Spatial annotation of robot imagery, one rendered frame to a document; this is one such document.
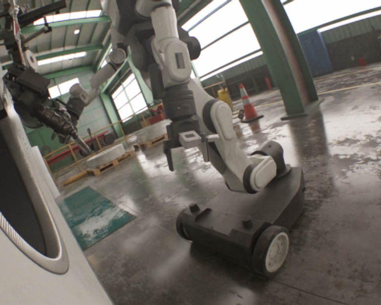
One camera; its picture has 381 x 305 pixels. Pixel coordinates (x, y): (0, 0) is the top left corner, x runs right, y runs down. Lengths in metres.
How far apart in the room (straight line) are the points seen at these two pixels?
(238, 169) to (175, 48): 0.59
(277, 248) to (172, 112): 0.64
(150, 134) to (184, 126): 5.56
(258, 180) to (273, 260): 0.36
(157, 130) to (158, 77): 5.55
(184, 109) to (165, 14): 0.28
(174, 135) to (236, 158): 0.44
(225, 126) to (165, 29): 0.43
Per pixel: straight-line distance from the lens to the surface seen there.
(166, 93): 0.56
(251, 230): 0.81
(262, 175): 1.00
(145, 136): 6.19
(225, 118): 0.83
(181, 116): 0.56
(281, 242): 0.89
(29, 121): 0.88
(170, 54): 0.56
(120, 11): 0.84
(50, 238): 0.67
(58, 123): 0.68
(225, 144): 0.84
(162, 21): 0.63
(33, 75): 0.73
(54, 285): 0.38
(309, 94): 3.96
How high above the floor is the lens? 0.71
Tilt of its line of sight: 13 degrees down
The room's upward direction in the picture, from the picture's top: 22 degrees counter-clockwise
